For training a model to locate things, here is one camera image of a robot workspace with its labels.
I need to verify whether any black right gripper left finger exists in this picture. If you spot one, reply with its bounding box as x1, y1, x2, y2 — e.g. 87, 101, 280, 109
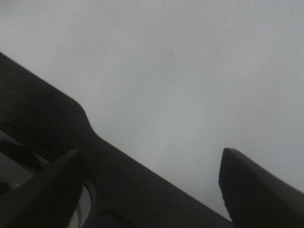
0, 150, 80, 228

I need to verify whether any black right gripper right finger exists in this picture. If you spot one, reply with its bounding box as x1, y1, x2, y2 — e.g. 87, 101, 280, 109
219, 148, 304, 228

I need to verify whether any white microwave door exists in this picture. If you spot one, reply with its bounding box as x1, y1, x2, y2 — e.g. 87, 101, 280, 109
0, 55, 232, 228

